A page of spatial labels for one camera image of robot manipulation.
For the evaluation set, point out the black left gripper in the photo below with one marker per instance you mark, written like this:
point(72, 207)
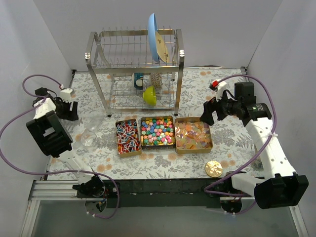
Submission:
point(73, 110)

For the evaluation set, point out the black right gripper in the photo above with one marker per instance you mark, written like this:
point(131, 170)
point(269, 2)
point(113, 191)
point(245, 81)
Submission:
point(219, 109)

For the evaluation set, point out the clear plastic jar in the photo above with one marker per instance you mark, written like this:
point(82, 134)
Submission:
point(89, 139)

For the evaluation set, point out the black tin with star candies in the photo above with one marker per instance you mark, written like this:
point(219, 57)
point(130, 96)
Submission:
point(157, 132)

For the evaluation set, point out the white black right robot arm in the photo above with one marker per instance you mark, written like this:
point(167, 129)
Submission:
point(281, 186)

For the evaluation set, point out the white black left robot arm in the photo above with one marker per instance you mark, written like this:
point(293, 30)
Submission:
point(54, 140)

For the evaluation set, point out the gold tin with popsicle candies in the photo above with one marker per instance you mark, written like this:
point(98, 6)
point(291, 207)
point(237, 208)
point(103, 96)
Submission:
point(192, 136)

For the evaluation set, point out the floral table mat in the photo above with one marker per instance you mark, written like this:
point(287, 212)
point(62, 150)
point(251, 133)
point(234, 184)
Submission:
point(232, 146)

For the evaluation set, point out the green bowl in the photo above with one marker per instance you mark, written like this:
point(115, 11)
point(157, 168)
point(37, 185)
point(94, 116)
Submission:
point(149, 96)

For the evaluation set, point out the patterned paper cup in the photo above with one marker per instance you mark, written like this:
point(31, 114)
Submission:
point(156, 80)

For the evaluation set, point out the gold jar lid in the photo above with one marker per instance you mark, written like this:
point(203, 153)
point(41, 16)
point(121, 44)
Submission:
point(213, 169)

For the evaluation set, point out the gold tin with lollipops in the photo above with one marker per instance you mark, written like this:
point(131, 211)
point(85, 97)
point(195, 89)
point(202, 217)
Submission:
point(127, 138)

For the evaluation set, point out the beige patterned plate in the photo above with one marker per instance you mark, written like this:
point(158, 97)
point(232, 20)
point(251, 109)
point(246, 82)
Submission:
point(161, 47)

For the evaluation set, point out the beige paper cup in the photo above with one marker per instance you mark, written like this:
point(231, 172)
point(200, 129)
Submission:
point(257, 165)

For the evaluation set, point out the teal white cup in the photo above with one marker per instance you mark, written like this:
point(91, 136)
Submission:
point(138, 81)

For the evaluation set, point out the stainless steel dish rack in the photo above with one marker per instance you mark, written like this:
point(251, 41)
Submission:
point(112, 57)

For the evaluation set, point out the blue plate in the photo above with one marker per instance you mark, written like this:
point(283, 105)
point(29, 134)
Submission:
point(152, 29)

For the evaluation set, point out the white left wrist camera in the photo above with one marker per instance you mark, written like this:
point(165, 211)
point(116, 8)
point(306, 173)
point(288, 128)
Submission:
point(66, 94)

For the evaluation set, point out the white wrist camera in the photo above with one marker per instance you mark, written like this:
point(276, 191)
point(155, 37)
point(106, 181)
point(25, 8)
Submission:
point(66, 94)
point(219, 88)

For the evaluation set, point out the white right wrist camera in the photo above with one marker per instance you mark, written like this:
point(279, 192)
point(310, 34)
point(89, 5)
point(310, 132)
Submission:
point(219, 88)

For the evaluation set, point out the aluminium frame rail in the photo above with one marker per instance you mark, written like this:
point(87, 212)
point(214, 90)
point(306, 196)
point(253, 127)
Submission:
point(45, 190)

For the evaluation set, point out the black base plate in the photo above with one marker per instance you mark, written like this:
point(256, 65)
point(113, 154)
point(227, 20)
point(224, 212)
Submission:
point(155, 193)

